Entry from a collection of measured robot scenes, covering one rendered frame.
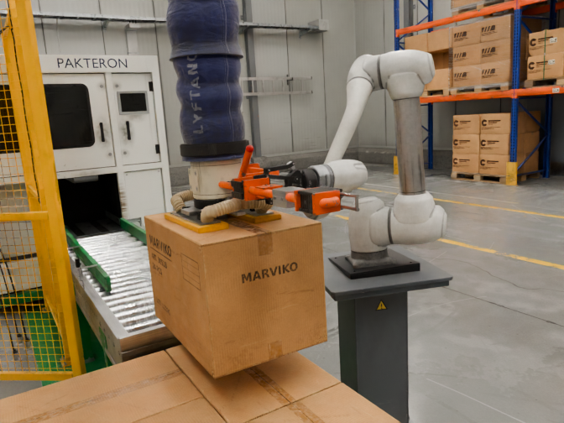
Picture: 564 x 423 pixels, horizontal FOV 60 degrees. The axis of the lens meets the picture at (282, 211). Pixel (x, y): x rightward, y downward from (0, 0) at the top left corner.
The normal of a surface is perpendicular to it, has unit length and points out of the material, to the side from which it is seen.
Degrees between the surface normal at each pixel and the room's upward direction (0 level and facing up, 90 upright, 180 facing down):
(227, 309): 89
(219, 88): 68
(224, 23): 95
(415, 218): 88
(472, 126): 90
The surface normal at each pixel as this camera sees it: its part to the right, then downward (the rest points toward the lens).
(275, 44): 0.52, 0.14
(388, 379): 0.20, 0.18
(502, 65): -0.85, 0.15
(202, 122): -0.12, -0.10
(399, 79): -0.36, 0.32
